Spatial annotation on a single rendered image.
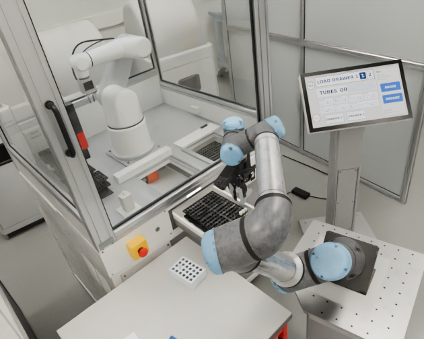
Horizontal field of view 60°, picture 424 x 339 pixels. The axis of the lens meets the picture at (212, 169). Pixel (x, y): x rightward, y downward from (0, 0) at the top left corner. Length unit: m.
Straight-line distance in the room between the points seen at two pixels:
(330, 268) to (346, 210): 1.26
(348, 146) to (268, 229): 1.37
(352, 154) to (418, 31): 0.82
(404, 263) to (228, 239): 0.86
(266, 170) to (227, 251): 0.25
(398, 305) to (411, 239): 1.38
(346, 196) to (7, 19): 1.95
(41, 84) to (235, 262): 0.72
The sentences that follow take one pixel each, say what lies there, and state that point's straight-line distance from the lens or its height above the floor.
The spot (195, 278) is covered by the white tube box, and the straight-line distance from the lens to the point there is 1.46.
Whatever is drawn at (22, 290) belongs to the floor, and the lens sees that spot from 2.95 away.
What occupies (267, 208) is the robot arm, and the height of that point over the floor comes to 1.32.
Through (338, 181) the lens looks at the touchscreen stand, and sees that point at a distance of 2.30.
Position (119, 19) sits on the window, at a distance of 1.26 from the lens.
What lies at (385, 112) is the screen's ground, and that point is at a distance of 2.06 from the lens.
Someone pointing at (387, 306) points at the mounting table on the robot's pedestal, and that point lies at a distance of 1.45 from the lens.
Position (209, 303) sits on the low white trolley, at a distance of 1.43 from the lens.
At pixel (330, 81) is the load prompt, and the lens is 2.02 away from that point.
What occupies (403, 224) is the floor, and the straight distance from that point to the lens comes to 2.89.
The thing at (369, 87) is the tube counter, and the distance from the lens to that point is 2.07.
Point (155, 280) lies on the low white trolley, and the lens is 1.55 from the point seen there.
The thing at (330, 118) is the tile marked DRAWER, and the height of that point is 1.01.
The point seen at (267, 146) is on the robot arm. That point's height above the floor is 1.35.
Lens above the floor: 1.91
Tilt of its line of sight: 34 degrees down
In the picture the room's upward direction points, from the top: 9 degrees counter-clockwise
